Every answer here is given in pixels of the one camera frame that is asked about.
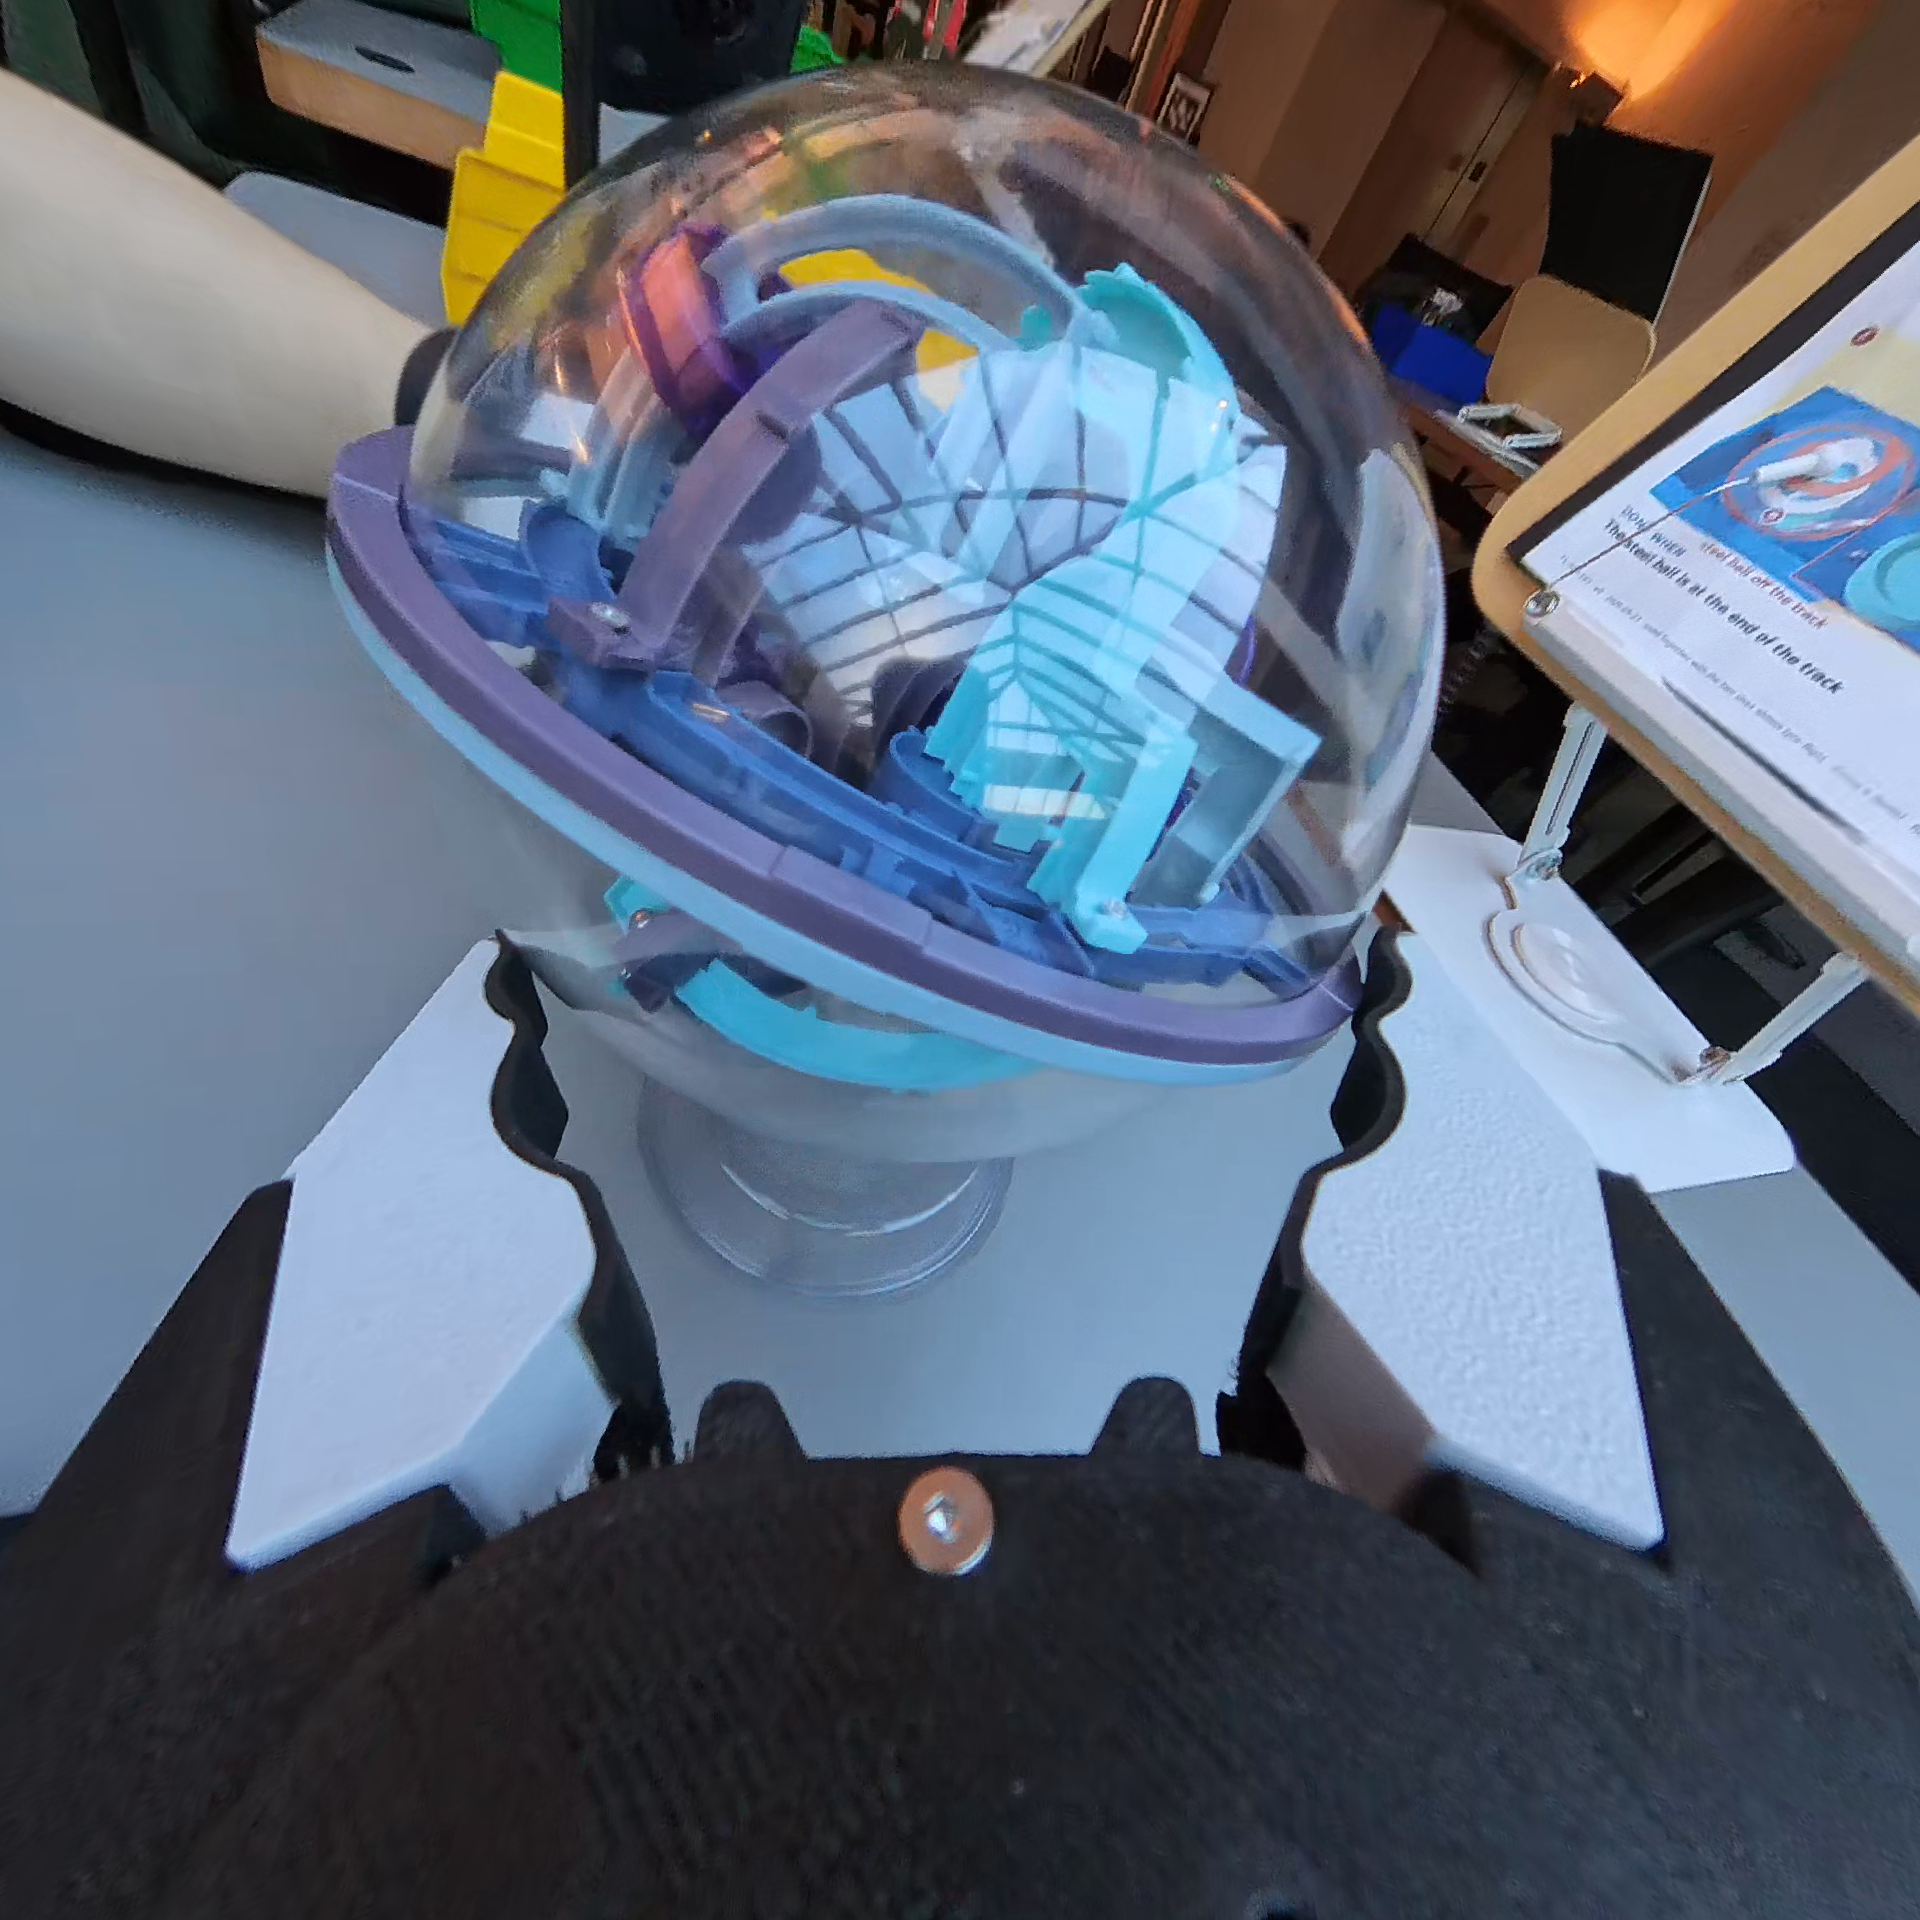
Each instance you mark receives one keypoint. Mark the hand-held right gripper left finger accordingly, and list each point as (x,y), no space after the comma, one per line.
(404,1274)

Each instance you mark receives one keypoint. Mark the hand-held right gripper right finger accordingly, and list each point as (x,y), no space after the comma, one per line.
(1484,1290)

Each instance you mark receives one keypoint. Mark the clear maze ball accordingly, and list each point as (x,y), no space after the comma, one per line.
(900,600)

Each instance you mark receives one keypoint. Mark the person's left forearm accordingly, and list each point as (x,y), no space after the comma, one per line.
(164,284)

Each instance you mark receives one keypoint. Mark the blue plastic bin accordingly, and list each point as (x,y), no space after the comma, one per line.
(1424,353)

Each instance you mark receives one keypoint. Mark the beige chair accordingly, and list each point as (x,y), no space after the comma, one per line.
(1574,353)

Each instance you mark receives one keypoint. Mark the yellow plastic bin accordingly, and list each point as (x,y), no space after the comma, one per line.
(503,194)

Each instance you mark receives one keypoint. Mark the black monitor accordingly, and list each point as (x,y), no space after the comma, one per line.
(1627,210)

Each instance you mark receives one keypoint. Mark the grey table with wooden edge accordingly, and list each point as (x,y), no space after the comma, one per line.
(360,74)

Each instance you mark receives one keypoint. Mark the green plastic bin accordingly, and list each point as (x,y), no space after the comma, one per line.
(517,30)

